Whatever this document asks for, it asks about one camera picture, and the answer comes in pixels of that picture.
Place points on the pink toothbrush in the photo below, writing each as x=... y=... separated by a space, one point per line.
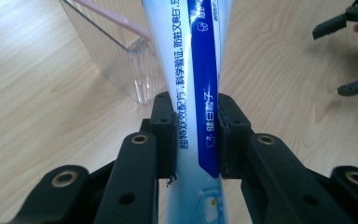
x=121 y=20

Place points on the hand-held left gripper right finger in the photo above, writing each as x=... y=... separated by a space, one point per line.
x=231 y=146

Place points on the white and blue toothpaste tube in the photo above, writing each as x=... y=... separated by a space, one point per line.
x=183 y=62

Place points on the clear plastic cup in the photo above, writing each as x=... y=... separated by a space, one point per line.
x=115 y=65

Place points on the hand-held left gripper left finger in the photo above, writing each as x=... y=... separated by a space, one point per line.
x=165 y=140

